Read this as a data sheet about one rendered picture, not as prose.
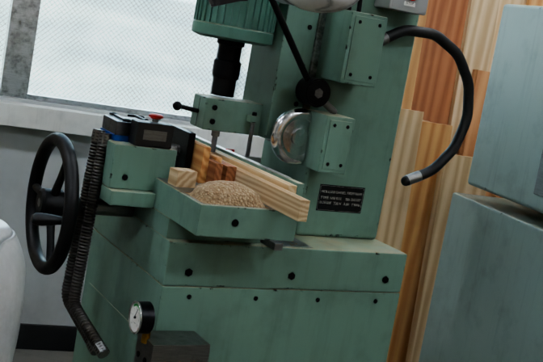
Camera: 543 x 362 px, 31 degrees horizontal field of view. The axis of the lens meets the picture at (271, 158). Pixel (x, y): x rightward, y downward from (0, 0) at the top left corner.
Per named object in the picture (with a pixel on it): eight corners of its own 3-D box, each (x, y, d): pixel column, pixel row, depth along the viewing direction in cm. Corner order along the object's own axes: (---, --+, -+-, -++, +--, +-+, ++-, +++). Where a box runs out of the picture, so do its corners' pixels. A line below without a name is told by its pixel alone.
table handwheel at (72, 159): (11, 246, 214) (32, 116, 209) (98, 250, 224) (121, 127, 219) (45, 296, 189) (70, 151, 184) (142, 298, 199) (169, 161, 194)
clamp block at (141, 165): (86, 173, 207) (92, 131, 206) (145, 178, 214) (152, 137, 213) (109, 188, 195) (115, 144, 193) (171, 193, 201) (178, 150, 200)
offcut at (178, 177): (195, 188, 195) (197, 171, 194) (175, 187, 192) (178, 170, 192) (187, 184, 198) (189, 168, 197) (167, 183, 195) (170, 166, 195)
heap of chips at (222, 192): (183, 192, 188) (187, 173, 188) (248, 197, 195) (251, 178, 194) (203, 204, 180) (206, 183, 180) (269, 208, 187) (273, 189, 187)
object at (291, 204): (172, 157, 231) (175, 140, 231) (180, 157, 232) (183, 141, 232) (296, 220, 179) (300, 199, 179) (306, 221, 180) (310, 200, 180)
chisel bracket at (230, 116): (187, 130, 215) (194, 92, 214) (244, 136, 222) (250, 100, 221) (201, 136, 209) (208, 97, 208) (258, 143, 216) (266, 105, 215)
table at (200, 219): (54, 165, 228) (57, 139, 227) (174, 175, 242) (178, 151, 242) (148, 233, 175) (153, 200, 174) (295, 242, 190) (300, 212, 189)
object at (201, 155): (169, 166, 215) (174, 132, 214) (175, 167, 216) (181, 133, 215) (198, 183, 201) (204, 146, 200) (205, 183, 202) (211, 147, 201)
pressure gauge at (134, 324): (124, 336, 189) (131, 296, 188) (142, 336, 190) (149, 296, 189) (136, 348, 183) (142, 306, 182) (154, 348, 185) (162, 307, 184)
